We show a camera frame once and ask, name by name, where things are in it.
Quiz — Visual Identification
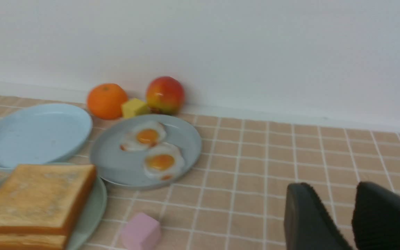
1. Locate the fried egg front right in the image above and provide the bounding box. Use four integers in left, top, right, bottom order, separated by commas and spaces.
143, 142, 185, 181

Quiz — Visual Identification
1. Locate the toast slice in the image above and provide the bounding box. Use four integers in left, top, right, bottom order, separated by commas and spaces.
0, 164, 97, 235
0, 234, 69, 250

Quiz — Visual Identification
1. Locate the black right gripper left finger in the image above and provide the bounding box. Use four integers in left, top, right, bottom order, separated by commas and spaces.
284, 183, 352, 250

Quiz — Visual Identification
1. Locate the light blue plate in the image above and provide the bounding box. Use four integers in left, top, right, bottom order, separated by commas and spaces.
0, 103, 93, 172

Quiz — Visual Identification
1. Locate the red yellow apple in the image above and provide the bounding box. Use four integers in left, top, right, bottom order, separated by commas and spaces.
146, 76, 185, 116

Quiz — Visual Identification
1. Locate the fried egg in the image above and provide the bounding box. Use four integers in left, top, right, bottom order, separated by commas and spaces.
143, 142, 185, 181
119, 120, 167, 152

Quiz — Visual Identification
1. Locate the yellow cube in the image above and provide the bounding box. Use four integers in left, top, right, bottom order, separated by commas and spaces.
121, 98, 150, 119

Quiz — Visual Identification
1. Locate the fried egg back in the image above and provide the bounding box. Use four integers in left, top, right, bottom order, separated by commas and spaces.
119, 120, 167, 152

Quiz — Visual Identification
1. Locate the grey plate with eggs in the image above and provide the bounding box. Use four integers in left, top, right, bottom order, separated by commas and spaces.
89, 115, 202, 190

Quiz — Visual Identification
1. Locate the orange fruit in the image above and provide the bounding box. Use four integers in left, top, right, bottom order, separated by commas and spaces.
86, 83, 128, 120

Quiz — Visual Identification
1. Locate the pink cube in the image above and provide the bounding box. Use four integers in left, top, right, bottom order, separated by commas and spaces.
120, 212, 162, 250

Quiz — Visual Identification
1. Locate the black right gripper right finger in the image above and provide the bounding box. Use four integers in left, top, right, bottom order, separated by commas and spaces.
351, 182, 400, 250

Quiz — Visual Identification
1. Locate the beige checkered tablecloth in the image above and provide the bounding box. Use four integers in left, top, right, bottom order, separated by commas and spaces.
0, 93, 400, 250

